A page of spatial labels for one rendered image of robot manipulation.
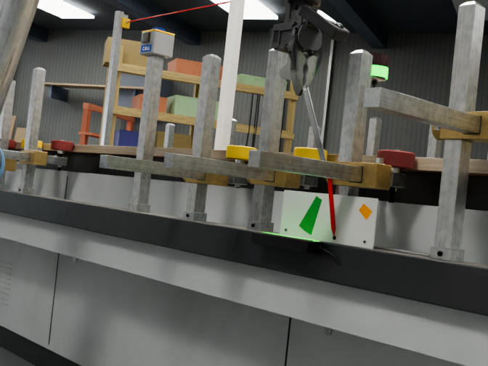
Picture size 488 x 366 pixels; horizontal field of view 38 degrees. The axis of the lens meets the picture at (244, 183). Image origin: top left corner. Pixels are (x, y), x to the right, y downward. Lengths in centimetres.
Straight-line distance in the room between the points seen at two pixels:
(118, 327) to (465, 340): 145
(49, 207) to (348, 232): 126
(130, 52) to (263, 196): 584
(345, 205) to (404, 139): 906
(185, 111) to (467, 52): 621
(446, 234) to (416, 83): 930
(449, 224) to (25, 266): 215
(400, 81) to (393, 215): 902
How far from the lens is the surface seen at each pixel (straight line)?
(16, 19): 185
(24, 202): 264
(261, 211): 166
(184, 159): 146
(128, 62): 741
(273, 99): 168
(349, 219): 147
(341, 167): 141
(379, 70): 155
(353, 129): 150
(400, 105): 113
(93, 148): 262
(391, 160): 153
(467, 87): 136
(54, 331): 292
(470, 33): 139
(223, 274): 178
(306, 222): 155
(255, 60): 1136
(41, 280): 302
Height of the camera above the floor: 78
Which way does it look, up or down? 1 degrees up
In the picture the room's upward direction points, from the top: 6 degrees clockwise
